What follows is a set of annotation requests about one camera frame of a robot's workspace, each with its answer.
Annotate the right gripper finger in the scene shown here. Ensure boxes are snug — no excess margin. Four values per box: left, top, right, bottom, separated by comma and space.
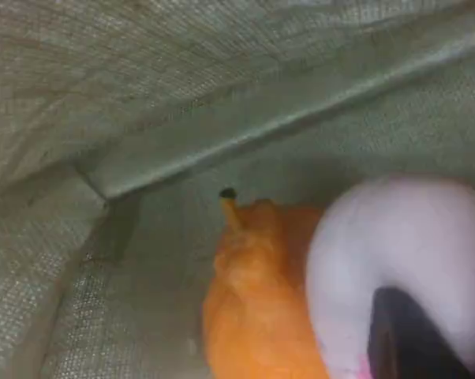
365, 286, 475, 379

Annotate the orange with stem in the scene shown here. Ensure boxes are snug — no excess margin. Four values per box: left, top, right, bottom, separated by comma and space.
201, 187, 333, 379

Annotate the brown jute bag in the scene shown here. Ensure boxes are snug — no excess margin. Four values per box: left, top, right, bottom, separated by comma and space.
0, 0, 475, 379

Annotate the pink peach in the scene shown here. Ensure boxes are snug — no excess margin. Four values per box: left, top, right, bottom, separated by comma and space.
305, 175, 475, 379

